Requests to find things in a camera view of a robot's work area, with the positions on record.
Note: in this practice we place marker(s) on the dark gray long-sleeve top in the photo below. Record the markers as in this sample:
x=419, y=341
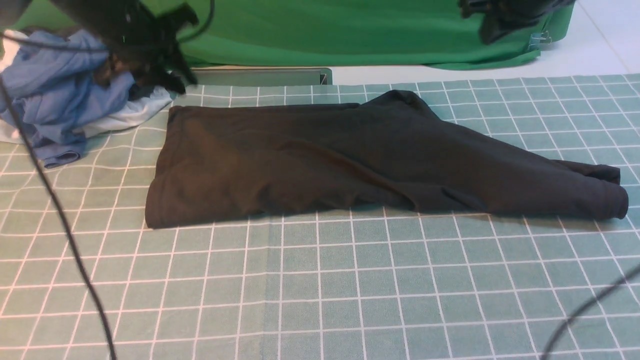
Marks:
x=224, y=164

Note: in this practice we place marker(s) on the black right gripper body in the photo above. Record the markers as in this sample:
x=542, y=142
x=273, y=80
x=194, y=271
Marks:
x=503, y=17

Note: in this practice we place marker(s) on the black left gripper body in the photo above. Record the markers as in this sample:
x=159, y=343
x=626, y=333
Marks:
x=146, y=46

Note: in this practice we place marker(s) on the green checkered table cloth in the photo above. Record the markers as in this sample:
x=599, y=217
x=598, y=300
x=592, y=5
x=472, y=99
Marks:
x=364, y=284

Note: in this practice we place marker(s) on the green backdrop cloth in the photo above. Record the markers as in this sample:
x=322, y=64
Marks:
x=308, y=33

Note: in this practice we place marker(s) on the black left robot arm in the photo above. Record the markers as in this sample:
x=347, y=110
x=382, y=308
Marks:
x=90, y=15

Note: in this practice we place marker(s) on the white crumpled garment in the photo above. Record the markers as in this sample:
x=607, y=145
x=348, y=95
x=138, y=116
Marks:
x=134, y=113

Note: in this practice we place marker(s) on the blue crumpled garment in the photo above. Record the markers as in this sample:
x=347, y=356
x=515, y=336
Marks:
x=55, y=96

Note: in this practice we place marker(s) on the metal binder clip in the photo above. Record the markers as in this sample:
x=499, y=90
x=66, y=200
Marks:
x=538, y=40

